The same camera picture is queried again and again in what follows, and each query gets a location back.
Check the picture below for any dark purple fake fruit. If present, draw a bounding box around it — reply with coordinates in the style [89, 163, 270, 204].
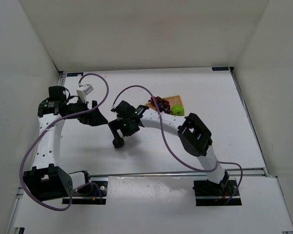
[112, 137, 125, 149]

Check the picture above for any red fake grape bunch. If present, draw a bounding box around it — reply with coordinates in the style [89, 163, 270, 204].
[148, 96, 171, 114]

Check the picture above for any green fake apple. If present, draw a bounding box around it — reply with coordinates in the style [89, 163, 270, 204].
[171, 104, 184, 116]

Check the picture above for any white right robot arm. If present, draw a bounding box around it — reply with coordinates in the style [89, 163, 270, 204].
[108, 101, 229, 196]

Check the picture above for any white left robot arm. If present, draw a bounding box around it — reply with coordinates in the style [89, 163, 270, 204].
[23, 84, 107, 201]

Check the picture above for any woven wicker fruit basket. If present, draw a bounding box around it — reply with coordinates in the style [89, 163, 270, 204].
[145, 95, 185, 116]

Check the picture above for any blue left corner label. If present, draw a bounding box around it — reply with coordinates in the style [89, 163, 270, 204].
[66, 72, 84, 77]

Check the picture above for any blue corner label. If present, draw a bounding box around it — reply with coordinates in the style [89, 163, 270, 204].
[66, 72, 84, 77]
[212, 67, 229, 71]

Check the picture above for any blue right corner label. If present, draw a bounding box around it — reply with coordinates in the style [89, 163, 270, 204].
[212, 67, 229, 71]

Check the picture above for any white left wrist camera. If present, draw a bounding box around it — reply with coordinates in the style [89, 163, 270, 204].
[76, 84, 94, 103]

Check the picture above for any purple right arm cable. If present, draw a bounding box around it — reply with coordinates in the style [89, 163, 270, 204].
[111, 85, 243, 207]

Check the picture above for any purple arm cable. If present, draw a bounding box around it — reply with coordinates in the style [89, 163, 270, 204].
[20, 73, 110, 212]
[111, 85, 243, 207]

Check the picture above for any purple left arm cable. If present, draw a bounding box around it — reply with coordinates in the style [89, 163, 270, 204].
[20, 73, 110, 212]

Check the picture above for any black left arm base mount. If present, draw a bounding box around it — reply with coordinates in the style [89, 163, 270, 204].
[72, 177, 108, 205]

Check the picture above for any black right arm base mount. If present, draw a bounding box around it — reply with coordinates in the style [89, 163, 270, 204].
[192, 180, 242, 207]

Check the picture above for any left aluminium frame rail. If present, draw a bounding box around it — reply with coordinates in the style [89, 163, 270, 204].
[7, 71, 65, 234]

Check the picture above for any aluminium frame rail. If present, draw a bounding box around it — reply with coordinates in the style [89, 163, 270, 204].
[229, 67, 293, 232]
[7, 71, 65, 234]
[90, 168, 268, 177]

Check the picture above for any front aluminium frame rail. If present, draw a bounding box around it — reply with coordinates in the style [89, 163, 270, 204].
[90, 168, 268, 177]

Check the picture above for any right aluminium frame rail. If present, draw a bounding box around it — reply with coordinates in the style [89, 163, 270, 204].
[229, 67, 293, 232]

